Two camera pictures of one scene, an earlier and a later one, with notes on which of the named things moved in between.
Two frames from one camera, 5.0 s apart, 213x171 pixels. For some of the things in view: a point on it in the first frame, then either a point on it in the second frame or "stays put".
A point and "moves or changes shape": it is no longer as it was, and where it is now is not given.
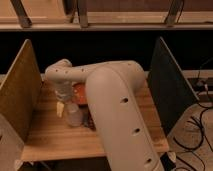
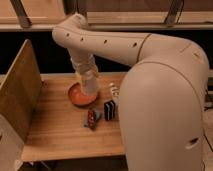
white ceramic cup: x=73 y=114 moves or changes shape
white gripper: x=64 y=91 -> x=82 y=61
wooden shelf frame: x=106 y=15 stays put
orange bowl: x=80 y=93 stays put
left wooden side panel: x=21 y=92 stays put
